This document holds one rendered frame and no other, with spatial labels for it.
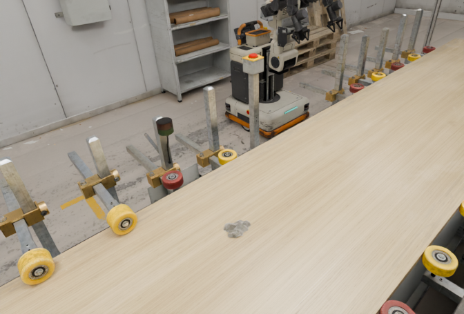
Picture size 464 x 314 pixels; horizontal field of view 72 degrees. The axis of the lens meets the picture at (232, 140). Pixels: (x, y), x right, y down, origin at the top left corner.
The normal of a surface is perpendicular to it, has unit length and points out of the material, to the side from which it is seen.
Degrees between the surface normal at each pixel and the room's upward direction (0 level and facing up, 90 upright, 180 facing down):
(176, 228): 0
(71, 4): 90
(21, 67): 90
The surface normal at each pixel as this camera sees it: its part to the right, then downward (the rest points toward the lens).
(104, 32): 0.65, 0.37
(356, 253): -0.05, -0.85
